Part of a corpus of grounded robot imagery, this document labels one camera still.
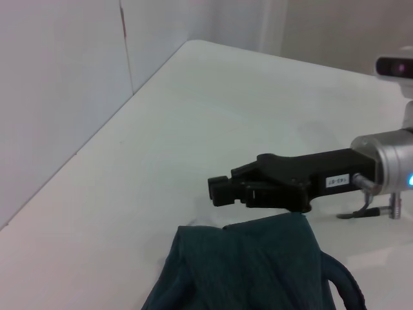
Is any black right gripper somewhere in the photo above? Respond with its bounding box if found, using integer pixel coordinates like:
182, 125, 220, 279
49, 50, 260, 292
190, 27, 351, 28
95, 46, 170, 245
207, 147, 379, 214

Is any dark teal insulated lunch bag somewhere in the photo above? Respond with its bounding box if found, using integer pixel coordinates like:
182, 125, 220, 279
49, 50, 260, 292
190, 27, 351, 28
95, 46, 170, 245
140, 211, 368, 310

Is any dark right gripper cable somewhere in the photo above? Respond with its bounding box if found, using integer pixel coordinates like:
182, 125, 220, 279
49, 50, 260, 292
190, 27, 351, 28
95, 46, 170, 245
337, 173, 403, 221

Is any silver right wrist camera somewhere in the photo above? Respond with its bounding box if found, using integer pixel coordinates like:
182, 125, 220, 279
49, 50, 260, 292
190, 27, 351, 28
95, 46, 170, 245
375, 45, 413, 130

